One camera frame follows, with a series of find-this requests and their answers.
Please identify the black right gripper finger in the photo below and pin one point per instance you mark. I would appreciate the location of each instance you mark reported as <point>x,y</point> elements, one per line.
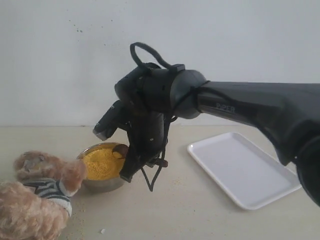
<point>131,166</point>
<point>155,160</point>

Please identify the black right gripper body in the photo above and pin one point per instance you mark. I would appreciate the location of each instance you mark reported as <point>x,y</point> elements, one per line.
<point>147,132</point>

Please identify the brown wooden spoon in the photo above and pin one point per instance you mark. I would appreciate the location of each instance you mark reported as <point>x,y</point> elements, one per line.
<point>119,151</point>

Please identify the tan teddy bear striped shirt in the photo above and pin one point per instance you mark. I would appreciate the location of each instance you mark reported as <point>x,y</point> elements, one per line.
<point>37,205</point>

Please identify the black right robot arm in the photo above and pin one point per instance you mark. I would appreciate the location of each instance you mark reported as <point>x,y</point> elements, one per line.
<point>287,114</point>

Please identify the stainless steel bowl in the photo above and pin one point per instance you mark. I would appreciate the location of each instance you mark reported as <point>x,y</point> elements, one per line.
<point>101,186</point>

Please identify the yellow millet grain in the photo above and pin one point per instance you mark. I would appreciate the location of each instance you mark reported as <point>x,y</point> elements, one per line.
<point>103,164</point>

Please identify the white rectangular plastic tray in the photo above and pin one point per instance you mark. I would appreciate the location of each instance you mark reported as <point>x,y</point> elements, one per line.
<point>247,174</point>

